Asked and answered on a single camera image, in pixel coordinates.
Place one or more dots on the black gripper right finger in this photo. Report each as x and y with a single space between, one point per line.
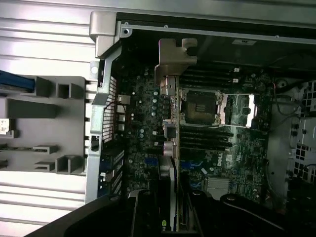
247 219

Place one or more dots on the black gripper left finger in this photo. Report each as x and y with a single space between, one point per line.
98 217

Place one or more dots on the silver chipset heatsink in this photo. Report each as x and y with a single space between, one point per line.
217 184

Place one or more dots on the blue expansion slot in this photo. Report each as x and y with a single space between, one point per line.
150 161

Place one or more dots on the black RAM slot row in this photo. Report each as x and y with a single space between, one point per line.
205 138
205 76

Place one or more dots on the grey plastic parts rack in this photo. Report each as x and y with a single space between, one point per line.
69 118

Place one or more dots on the green RAM stick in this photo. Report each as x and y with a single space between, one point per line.
14 149

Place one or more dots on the green motherboard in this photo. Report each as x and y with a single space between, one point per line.
143 118

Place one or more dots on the metal socket cover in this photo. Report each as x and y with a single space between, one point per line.
251 108

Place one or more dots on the CPU socket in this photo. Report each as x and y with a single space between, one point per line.
200 106

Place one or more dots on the silver CPU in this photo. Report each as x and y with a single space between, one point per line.
3 126

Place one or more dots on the black and grey PC case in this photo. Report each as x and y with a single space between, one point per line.
103 74

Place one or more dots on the blue disk caddy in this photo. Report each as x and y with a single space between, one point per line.
14 80

